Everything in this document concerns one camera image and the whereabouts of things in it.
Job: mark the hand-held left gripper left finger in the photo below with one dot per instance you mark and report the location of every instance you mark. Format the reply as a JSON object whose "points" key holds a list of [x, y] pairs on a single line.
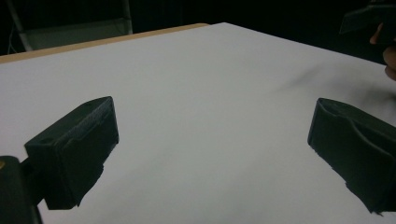
{"points": [[74, 149]]}

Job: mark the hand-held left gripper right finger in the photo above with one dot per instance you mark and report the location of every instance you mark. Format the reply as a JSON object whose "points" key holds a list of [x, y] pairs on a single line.
{"points": [[351, 146]]}

